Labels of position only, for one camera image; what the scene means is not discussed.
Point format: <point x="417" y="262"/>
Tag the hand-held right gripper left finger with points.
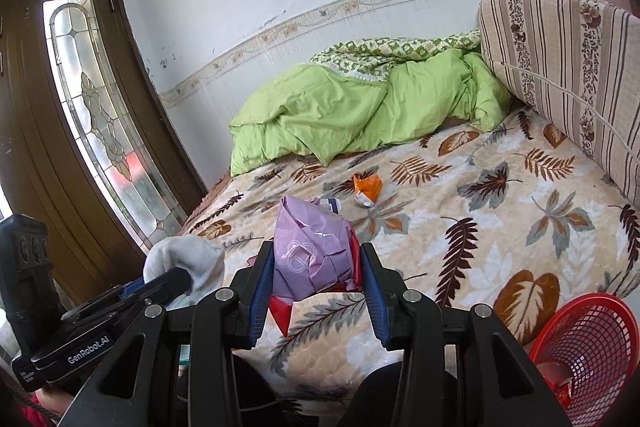
<point x="260" y="289"/>

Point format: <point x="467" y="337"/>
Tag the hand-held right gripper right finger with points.
<point x="375" y="294"/>

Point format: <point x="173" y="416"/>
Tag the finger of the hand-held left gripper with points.
<point x="165" y="284"/>

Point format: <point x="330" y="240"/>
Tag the red glossy packet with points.
<point x="280" y="314"/>

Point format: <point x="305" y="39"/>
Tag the white sock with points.
<point x="185" y="257"/>

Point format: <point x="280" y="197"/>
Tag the pink plastic bag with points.
<point x="310" y="247"/>

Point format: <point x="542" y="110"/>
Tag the orange snack wrapper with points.
<point x="367" y="187"/>

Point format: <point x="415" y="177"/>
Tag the red plastic basket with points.
<point x="600" y="332"/>

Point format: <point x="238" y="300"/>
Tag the person's left forearm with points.
<point x="37" y="414"/>

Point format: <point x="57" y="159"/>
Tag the small teal box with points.
<point x="331" y="206"/>

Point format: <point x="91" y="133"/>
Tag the leaf print blanket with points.
<point x="450" y="207"/>

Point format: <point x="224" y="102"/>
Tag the brown wooden door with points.
<point x="25" y="132"/>

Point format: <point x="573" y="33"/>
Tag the stained glass door pane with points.
<point x="100" y="117"/>

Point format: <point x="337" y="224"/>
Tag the green quilt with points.
<point x="325" y="107"/>

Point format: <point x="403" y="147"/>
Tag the red crumpled wrapper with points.
<point x="556" y="379"/>

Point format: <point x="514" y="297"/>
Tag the striped floral cushion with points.
<point x="560" y="72"/>

